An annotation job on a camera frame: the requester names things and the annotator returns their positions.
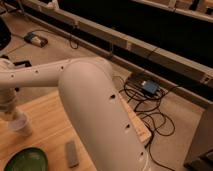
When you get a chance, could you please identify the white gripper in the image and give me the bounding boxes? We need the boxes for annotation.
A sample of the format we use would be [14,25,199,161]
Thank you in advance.
[0,89,24,122]

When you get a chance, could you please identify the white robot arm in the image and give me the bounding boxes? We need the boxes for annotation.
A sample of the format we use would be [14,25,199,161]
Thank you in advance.
[0,57,151,171]

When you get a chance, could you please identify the green ceramic bowl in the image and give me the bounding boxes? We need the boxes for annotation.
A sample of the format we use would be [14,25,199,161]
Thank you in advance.
[3,147,48,171]

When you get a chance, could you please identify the grey rectangular sponge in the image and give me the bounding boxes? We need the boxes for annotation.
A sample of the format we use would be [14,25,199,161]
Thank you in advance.
[65,141,79,168]

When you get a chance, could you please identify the black office chair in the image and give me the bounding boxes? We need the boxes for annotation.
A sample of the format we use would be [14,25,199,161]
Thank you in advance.
[0,17,33,93]

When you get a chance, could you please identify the small device on floor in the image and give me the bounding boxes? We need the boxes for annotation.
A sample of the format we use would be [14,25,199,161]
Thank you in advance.
[24,32,48,47]

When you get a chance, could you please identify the blue power adapter box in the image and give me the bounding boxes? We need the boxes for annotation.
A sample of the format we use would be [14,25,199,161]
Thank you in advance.
[141,80,159,95]

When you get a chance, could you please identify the dark cabinet at right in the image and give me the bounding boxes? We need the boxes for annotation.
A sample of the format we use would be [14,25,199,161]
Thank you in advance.
[184,104,213,171]

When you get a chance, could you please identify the black floor cables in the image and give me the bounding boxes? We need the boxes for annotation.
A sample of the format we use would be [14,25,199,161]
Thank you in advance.
[113,73,183,171]

